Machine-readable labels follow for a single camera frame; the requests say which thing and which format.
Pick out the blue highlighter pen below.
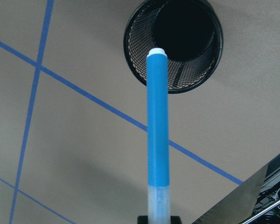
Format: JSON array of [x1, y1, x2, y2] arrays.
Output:
[[147, 48, 170, 224]]

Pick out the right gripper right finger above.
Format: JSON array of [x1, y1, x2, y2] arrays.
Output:
[[170, 216, 182, 224]]

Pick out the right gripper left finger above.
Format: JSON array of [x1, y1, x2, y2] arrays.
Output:
[[137, 216, 148, 224]]

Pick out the right black mesh pen cup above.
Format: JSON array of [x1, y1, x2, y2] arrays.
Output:
[[123, 0, 224, 94]]

